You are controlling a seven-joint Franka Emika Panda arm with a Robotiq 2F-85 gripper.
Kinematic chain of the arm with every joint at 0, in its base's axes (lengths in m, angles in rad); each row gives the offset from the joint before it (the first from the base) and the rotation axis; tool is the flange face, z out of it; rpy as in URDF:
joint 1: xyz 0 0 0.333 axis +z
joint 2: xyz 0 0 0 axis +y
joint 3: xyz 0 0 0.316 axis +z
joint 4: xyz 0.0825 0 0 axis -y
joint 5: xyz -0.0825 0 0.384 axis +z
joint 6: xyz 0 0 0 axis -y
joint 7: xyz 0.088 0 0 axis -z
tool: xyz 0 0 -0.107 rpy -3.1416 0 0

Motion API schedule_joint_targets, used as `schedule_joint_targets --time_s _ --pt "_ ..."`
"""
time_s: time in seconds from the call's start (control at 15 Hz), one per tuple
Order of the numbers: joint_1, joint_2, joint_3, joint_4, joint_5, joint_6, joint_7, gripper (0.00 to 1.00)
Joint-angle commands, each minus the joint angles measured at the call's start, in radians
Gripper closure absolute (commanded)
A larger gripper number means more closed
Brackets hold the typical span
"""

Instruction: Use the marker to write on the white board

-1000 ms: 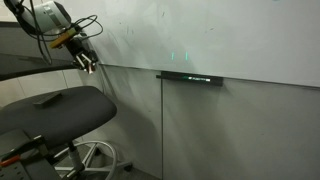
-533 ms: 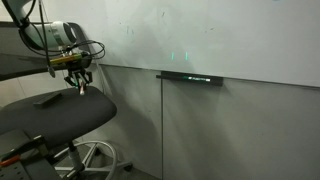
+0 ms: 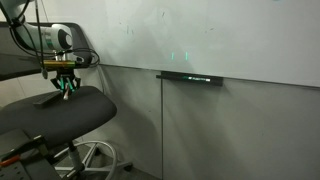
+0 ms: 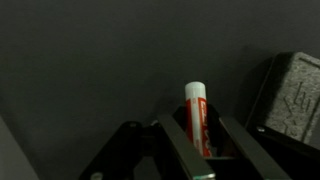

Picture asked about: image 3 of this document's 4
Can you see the gold wrist camera bar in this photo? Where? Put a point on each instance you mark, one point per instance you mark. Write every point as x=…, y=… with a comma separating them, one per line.
x=60, y=64

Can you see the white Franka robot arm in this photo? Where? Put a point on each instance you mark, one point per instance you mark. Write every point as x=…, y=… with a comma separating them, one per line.
x=60, y=36

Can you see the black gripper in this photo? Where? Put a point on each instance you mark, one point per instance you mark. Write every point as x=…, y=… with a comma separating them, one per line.
x=66, y=74

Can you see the large white whiteboard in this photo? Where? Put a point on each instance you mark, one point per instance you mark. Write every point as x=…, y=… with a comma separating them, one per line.
x=216, y=33

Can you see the black mesh-back stool chair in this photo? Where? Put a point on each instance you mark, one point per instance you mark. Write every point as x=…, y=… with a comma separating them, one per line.
x=50, y=123

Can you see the black whiteboard eraser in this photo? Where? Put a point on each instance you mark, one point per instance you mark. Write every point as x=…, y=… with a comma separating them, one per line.
x=45, y=100

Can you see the dark marker with label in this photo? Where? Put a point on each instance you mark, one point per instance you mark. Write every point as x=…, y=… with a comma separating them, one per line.
x=196, y=79

